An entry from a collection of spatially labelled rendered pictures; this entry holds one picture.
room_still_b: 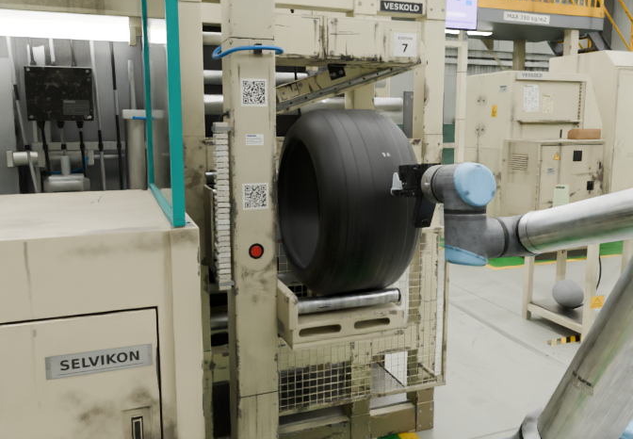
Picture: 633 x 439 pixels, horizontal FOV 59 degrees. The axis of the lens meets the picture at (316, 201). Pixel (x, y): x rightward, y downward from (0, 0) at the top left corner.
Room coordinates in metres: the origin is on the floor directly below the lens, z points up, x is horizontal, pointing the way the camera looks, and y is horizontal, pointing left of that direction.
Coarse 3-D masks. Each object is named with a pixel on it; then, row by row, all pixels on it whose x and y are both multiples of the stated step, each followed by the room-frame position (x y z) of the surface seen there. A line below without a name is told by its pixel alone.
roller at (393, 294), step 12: (384, 288) 1.65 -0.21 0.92; (396, 288) 1.65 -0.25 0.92; (300, 300) 1.54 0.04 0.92; (312, 300) 1.55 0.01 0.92; (324, 300) 1.56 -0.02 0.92; (336, 300) 1.57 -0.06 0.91; (348, 300) 1.58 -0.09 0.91; (360, 300) 1.59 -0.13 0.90; (372, 300) 1.61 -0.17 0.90; (384, 300) 1.62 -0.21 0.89; (396, 300) 1.64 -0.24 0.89; (300, 312) 1.53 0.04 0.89; (312, 312) 1.55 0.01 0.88
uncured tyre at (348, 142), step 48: (288, 144) 1.78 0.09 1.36; (336, 144) 1.52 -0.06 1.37; (384, 144) 1.55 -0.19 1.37; (288, 192) 1.96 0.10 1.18; (336, 192) 1.46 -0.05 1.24; (384, 192) 1.49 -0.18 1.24; (288, 240) 1.83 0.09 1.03; (336, 240) 1.46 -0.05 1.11; (384, 240) 1.49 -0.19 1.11; (336, 288) 1.56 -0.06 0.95
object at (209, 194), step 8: (208, 192) 1.94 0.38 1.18; (208, 200) 1.94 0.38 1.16; (216, 200) 1.93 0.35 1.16; (208, 208) 1.95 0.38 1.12; (208, 216) 1.95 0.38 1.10; (208, 224) 1.96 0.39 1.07; (208, 232) 1.96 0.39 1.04; (208, 240) 1.97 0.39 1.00; (208, 248) 1.97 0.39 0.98; (208, 256) 1.98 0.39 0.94; (208, 264) 1.98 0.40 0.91; (216, 264) 1.92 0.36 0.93
